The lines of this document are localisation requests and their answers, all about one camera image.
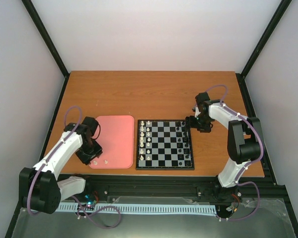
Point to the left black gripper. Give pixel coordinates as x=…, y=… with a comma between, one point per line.
x=86, y=159

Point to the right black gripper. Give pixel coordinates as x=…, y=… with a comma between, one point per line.
x=207, y=128

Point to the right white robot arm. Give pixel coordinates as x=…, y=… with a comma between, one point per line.
x=244, y=139

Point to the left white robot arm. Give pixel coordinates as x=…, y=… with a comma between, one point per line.
x=40, y=191

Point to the pink plastic tray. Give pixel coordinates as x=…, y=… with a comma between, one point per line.
x=116, y=137

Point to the black white chessboard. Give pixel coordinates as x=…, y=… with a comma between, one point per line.
x=163, y=145

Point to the black aluminium frame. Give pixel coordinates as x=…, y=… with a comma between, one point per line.
x=161, y=186

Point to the light blue cable duct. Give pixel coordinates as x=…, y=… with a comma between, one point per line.
x=140, y=209

